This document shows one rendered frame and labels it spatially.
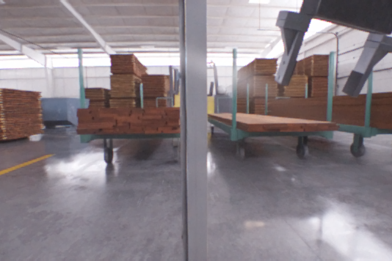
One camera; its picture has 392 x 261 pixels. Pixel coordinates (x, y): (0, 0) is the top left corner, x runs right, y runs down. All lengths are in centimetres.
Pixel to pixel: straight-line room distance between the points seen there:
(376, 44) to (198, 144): 45
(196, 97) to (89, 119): 162
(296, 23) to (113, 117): 186
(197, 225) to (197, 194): 10
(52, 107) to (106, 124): 528
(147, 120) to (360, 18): 178
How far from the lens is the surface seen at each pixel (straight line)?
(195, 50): 62
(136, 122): 198
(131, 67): 989
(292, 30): 35
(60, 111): 715
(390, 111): 298
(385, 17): 41
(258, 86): 1014
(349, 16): 38
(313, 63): 1145
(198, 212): 68
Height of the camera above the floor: 65
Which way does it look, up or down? 6 degrees down
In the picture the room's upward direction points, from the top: straight up
